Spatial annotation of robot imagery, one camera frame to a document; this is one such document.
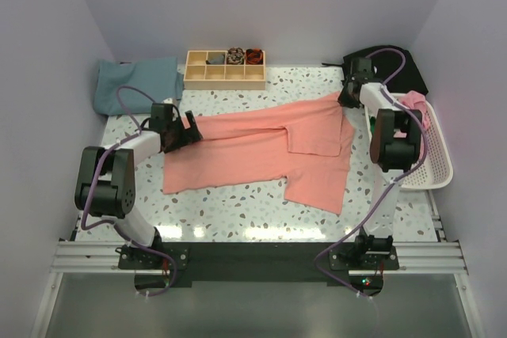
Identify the salmon pink t shirt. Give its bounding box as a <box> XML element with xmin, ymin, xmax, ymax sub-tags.
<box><xmin>162</xmin><ymin>93</ymin><xmax>355</xmax><ymax>215</ymax></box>

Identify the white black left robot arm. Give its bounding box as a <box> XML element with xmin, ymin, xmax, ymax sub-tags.
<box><xmin>74</xmin><ymin>103</ymin><xmax>202</xmax><ymax>268</ymax></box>

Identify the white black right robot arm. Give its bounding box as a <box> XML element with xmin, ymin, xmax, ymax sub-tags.
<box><xmin>337</xmin><ymin>58</ymin><xmax>426</xmax><ymax>269</ymax></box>

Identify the black folded garment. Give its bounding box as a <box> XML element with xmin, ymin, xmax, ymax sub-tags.
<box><xmin>323</xmin><ymin>45</ymin><xmax>429</xmax><ymax>96</ymax></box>

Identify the green t shirt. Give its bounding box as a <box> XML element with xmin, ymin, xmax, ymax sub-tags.
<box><xmin>369</xmin><ymin>116</ymin><xmax>375</xmax><ymax>135</ymax></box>

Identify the folded teal t shirt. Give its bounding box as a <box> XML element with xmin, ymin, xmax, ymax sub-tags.
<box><xmin>93</xmin><ymin>57</ymin><xmax>184</xmax><ymax>116</ymax></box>

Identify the wooden compartment tray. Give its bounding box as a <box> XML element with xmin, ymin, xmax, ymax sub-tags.
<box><xmin>184</xmin><ymin>49</ymin><xmax>266</xmax><ymax>90</ymax></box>

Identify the light pink t shirt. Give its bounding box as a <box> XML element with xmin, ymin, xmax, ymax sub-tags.
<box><xmin>399</xmin><ymin>90</ymin><xmax>430</xmax><ymax>130</ymax></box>

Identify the grey rolled sock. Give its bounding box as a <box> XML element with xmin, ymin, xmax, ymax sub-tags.
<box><xmin>206</xmin><ymin>51</ymin><xmax>226</xmax><ymax>65</ymax></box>

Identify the brown patterned rolled sock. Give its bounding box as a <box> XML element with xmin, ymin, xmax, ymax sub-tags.
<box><xmin>226</xmin><ymin>47</ymin><xmax>245</xmax><ymax>65</ymax></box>

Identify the orange black rolled sock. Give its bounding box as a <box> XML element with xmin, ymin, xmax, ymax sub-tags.
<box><xmin>245</xmin><ymin>48</ymin><xmax>264</xmax><ymax>65</ymax></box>

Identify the white plastic laundry basket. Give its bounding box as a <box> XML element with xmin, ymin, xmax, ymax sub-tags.
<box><xmin>368</xmin><ymin>92</ymin><xmax>454</xmax><ymax>192</ymax></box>

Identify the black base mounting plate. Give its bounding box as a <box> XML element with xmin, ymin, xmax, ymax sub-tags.
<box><xmin>115</xmin><ymin>242</ymin><xmax>400</xmax><ymax>295</ymax></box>

